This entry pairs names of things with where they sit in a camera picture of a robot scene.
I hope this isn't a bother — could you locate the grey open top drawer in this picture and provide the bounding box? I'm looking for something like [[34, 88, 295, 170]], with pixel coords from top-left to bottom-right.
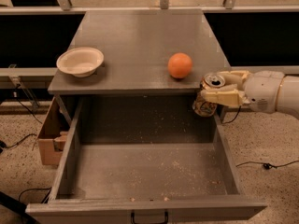
[[26, 96, 266, 224]]

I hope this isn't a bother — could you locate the black cable floor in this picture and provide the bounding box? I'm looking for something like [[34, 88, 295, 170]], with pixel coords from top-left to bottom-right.
[[235, 159, 299, 170], [0, 133, 37, 151]]

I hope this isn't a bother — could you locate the grey cabinet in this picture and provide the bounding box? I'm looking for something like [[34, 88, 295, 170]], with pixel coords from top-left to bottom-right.
[[47, 8, 243, 126]]

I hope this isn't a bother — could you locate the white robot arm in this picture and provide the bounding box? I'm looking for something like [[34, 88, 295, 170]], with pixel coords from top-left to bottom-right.
[[200, 70, 299, 119]]

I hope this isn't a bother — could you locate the white paper bowl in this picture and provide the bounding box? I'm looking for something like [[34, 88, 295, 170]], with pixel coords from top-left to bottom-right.
[[56, 47, 104, 77]]

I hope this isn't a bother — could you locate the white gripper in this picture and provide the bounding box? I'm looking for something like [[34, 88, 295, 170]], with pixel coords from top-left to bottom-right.
[[201, 70, 285, 113]]

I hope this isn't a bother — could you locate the cardboard box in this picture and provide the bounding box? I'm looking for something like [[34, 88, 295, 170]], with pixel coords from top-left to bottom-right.
[[37, 99, 69, 165]]

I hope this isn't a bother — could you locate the black cable left floor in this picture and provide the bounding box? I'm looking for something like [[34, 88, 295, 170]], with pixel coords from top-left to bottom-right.
[[0, 133, 37, 151]]

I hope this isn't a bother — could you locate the orange soda can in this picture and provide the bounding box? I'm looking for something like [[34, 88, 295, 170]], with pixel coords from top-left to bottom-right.
[[192, 73, 225, 118]]

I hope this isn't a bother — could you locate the orange fruit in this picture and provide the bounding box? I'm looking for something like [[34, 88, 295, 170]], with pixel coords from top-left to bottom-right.
[[167, 53, 192, 79]]

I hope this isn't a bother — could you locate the metal railing frame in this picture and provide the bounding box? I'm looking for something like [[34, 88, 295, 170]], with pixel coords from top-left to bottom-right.
[[0, 0, 299, 91]]

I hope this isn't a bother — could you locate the black drawer handle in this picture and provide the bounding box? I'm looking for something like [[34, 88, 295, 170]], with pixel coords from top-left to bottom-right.
[[130, 212, 169, 224]]

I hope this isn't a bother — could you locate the black cable bottom left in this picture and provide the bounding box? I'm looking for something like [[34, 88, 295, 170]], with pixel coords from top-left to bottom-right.
[[17, 188, 52, 204]]

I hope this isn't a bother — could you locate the black cable behind cabinet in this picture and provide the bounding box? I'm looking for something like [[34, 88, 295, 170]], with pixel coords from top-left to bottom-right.
[[221, 105, 242, 125]]

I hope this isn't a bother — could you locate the black cable right floor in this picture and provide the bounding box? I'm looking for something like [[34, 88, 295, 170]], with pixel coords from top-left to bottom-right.
[[235, 159, 299, 170]]

